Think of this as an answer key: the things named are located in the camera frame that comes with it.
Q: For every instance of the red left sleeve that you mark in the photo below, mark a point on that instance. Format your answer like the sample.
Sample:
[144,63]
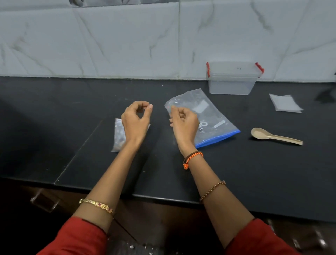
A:
[76,239]

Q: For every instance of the beige plastic spoon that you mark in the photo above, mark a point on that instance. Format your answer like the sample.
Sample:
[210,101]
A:
[273,136]

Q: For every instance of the red right sleeve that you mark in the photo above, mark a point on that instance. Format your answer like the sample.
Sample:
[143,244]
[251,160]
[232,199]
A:
[258,240]

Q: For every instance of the brown wooden cabinet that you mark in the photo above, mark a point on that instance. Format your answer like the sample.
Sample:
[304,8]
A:
[162,223]

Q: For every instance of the clear zip bag blue seal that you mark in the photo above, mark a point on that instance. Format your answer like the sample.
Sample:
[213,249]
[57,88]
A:
[210,115]

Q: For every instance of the person's left hand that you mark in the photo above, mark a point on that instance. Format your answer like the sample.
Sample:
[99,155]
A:
[133,126]

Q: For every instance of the person's left forearm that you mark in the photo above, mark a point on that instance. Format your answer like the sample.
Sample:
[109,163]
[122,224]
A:
[110,178]

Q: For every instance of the person's right forearm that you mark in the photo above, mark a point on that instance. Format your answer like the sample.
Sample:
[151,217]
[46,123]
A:
[210,189]

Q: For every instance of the clear plastic container red latches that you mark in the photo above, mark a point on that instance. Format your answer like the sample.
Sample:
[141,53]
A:
[232,78]

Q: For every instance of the small clear plastic packet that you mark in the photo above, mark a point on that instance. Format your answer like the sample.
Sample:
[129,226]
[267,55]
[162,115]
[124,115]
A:
[118,134]

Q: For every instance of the small stack of clear pouches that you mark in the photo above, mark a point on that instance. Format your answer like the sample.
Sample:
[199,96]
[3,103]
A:
[284,103]

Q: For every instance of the person's right thumb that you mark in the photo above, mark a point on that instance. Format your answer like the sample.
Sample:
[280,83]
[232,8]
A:
[174,111]

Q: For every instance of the gold bangle with red stones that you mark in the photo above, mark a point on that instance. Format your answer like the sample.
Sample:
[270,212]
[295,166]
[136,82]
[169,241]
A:
[97,205]

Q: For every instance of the person's right hand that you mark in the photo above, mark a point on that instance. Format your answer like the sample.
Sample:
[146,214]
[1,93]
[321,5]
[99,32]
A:
[186,130]

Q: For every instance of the person's left thumb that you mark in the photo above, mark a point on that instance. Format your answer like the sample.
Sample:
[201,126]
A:
[147,115]

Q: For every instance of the red sleeve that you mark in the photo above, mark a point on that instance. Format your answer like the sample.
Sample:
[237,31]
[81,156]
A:
[76,239]
[258,240]

